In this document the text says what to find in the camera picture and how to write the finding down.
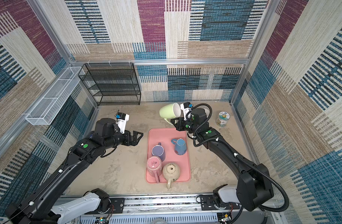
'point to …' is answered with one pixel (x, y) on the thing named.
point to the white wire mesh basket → (46, 111)
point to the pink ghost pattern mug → (154, 167)
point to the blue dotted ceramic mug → (180, 147)
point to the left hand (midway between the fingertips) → (136, 131)
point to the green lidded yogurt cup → (224, 117)
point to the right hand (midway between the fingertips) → (172, 122)
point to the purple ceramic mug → (158, 150)
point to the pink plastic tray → (165, 136)
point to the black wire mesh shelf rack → (111, 84)
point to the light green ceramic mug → (170, 111)
